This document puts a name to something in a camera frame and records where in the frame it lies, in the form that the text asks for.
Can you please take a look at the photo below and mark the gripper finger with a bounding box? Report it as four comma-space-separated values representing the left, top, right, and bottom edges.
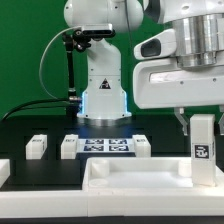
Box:
174, 107, 188, 136
218, 105, 224, 135

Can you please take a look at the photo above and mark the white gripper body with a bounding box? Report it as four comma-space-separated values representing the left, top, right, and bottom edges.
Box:
133, 58, 224, 109

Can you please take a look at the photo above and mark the white desk tabletop tray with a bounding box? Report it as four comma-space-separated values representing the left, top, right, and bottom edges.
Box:
82, 157, 224, 198

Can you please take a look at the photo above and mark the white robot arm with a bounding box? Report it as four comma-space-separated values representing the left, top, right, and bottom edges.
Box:
64, 0, 224, 129

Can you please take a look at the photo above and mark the AprilTag marker sheet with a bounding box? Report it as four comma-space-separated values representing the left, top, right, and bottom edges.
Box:
77, 138, 134, 153

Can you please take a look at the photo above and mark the white left fence piece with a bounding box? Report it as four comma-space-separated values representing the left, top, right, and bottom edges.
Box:
0, 159, 10, 188

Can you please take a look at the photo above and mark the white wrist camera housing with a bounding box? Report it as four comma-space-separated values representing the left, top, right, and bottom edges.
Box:
134, 28, 177, 60

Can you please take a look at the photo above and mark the black camera on stand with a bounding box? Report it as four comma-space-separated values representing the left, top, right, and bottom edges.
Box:
74, 24, 115, 38

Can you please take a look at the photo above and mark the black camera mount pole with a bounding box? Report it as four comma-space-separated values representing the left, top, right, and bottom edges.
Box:
62, 32, 81, 118

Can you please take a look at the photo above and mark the black cable bundle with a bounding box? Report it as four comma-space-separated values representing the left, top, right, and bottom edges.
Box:
0, 98, 76, 123

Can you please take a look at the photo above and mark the white front fence wall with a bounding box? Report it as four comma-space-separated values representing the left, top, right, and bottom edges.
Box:
0, 188, 224, 218

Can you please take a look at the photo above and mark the grey camera cable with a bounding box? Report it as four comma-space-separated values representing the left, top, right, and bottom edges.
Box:
38, 26, 83, 101

